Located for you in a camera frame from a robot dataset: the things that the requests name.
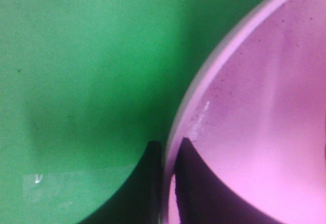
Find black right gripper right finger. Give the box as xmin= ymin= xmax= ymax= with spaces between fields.
xmin=175 ymin=137 xmax=278 ymax=224

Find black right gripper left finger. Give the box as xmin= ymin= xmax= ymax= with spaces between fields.
xmin=80 ymin=141 xmax=162 ymax=223

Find pink round plate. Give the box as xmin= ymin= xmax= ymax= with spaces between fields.
xmin=161 ymin=0 xmax=325 ymax=223

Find clear tape patch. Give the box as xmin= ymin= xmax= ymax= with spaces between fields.
xmin=21 ymin=162 xmax=138 ymax=209

